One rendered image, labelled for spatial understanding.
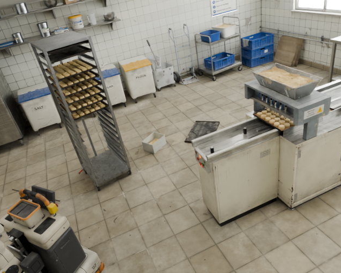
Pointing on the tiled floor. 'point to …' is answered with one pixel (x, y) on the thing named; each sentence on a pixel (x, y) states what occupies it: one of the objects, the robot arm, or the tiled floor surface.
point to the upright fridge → (2, 110)
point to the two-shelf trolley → (224, 51)
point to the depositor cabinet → (315, 157)
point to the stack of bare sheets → (202, 129)
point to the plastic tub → (153, 142)
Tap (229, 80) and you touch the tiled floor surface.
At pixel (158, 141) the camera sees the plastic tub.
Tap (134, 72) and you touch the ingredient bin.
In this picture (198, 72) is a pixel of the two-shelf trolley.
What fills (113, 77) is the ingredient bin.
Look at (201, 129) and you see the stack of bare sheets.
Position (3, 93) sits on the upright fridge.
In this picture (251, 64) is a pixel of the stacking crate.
